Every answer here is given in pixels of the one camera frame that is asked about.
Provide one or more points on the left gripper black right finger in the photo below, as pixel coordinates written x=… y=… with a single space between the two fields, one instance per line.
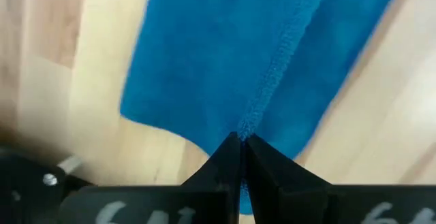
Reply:
x=289 y=196

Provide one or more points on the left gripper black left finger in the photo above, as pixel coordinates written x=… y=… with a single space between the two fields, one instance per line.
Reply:
x=204 y=200

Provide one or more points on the blue microfiber towel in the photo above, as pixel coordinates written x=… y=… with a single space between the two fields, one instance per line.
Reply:
x=221 y=47

